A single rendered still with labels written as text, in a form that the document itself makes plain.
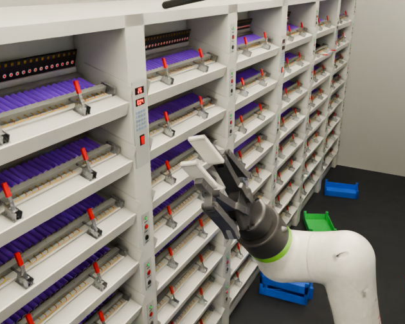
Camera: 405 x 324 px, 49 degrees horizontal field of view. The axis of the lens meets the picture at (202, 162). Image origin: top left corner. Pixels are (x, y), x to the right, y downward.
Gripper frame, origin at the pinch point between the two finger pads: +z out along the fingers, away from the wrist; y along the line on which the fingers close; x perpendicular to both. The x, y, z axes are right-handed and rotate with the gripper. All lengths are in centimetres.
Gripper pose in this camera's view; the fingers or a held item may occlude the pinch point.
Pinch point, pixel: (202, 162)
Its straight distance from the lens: 69.8
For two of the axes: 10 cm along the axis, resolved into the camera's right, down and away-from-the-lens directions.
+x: 8.5, -1.0, -5.2
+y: 2.3, -8.2, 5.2
